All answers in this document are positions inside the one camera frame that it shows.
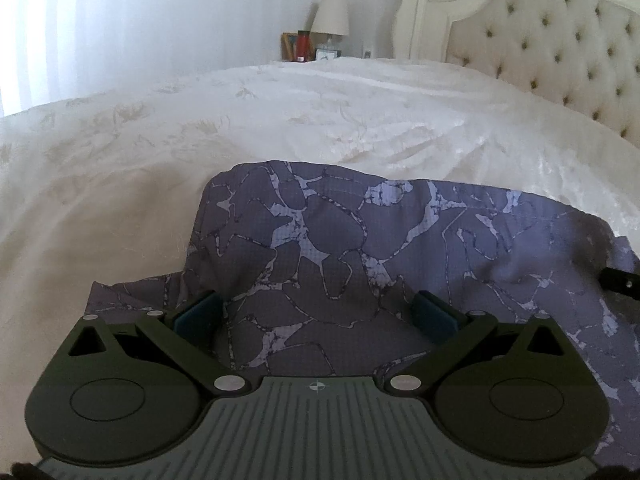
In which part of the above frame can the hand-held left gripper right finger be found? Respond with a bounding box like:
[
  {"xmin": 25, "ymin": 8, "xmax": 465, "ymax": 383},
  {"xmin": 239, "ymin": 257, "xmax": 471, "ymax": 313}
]
[{"xmin": 385, "ymin": 290, "xmax": 573, "ymax": 395}]

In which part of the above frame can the purple marble print hoodie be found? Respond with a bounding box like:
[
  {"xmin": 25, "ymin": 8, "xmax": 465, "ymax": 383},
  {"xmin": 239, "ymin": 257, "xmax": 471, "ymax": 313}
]
[{"xmin": 85, "ymin": 160, "xmax": 640, "ymax": 463}]

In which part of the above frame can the white bedspread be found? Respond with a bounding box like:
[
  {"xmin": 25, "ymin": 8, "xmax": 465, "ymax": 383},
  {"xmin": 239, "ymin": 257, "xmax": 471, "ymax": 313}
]
[{"xmin": 0, "ymin": 57, "xmax": 640, "ymax": 461}]

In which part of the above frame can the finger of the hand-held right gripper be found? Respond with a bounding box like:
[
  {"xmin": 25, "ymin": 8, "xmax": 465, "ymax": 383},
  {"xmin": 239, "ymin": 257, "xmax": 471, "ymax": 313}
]
[{"xmin": 599, "ymin": 267, "xmax": 640, "ymax": 302}]

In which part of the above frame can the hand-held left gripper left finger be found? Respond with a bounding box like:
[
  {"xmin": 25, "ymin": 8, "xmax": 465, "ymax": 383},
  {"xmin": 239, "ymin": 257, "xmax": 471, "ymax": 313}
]
[{"xmin": 66, "ymin": 289, "xmax": 250, "ymax": 395}]

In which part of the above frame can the cream tufted headboard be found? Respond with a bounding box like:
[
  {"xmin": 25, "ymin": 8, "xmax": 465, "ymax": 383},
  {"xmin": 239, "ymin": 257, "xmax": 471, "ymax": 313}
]
[{"xmin": 392, "ymin": 0, "xmax": 640, "ymax": 147}]

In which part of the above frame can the white table lamp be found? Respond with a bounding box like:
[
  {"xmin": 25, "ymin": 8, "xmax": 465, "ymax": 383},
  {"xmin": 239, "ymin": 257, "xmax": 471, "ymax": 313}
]
[{"xmin": 310, "ymin": 0, "xmax": 350, "ymax": 52}]

